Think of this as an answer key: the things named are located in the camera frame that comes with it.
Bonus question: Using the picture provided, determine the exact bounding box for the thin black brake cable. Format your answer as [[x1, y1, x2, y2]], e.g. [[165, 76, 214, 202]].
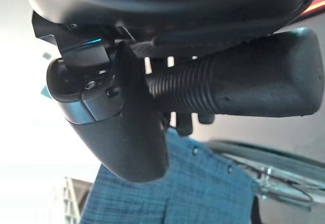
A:
[[284, 179, 314, 211]]

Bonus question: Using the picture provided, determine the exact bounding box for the red orange strip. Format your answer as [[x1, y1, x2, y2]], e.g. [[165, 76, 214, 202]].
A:
[[301, 0, 325, 16]]

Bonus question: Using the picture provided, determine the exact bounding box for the grey wheelchair rear wheel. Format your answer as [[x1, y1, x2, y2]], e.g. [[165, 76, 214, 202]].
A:
[[207, 139, 325, 193]]

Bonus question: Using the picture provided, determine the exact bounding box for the black rubber wheelchair handle grip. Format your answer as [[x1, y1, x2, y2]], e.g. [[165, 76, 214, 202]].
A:
[[145, 27, 325, 118]]

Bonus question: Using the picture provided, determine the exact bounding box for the chrome wheelchair frame tube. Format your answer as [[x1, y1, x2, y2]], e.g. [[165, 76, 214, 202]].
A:
[[255, 167, 314, 211]]

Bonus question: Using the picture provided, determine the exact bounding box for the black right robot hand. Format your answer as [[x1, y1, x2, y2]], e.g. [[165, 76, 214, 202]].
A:
[[19, 0, 320, 184]]

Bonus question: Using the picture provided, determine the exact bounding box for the blue plaid wheelchair backrest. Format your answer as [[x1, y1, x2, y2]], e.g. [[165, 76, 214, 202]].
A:
[[80, 128, 260, 224]]

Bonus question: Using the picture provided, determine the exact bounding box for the white railing frame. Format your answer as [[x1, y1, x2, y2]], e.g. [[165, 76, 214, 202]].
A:
[[49, 176, 95, 224]]

